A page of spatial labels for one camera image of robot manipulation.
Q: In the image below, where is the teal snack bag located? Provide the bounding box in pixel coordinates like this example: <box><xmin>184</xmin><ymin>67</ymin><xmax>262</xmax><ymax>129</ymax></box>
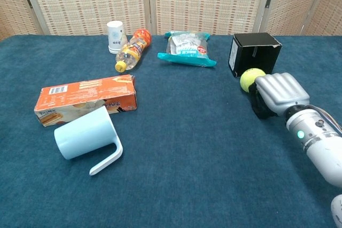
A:
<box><xmin>157</xmin><ymin>31</ymin><xmax>217</xmax><ymax>68</ymax></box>

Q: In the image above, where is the teal table cloth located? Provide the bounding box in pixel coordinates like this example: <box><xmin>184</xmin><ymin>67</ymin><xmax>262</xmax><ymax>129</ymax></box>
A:
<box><xmin>0</xmin><ymin>34</ymin><xmax>342</xmax><ymax>228</ymax></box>

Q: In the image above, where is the woven folding screen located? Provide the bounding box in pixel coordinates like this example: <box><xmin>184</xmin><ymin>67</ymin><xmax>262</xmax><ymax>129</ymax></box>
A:
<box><xmin>0</xmin><ymin>0</ymin><xmax>342</xmax><ymax>42</ymax></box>

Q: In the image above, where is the orange biscuit box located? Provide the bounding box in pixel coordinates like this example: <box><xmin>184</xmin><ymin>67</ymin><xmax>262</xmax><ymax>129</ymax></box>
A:
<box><xmin>34</xmin><ymin>74</ymin><xmax>138</xmax><ymax>128</ymax></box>

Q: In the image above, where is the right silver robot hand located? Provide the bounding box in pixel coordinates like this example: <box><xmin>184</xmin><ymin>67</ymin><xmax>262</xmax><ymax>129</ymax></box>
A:
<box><xmin>247</xmin><ymin>72</ymin><xmax>310</xmax><ymax>120</ymax></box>

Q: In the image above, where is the black cardboard box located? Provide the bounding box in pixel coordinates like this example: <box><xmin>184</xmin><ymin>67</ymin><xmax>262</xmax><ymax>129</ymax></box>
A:
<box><xmin>228</xmin><ymin>32</ymin><xmax>283</xmax><ymax>78</ymax></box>

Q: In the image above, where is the small white cup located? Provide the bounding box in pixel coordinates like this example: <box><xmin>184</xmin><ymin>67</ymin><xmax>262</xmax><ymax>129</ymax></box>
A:
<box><xmin>106</xmin><ymin>20</ymin><xmax>128</xmax><ymax>54</ymax></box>

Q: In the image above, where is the orange drink bottle yellow cap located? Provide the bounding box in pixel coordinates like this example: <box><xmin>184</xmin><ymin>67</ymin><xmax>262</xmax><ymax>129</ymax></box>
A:
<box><xmin>115</xmin><ymin>28</ymin><xmax>152</xmax><ymax>73</ymax></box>

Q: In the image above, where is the light blue plastic mug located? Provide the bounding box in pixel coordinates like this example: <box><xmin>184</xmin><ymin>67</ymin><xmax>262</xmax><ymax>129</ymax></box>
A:
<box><xmin>53</xmin><ymin>105</ymin><xmax>124</xmax><ymax>177</ymax></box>

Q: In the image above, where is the yellow tennis ball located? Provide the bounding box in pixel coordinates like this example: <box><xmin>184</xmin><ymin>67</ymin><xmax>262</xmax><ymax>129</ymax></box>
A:
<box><xmin>239</xmin><ymin>68</ymin><xmax>267</xmax><ymax>93</ymax></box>

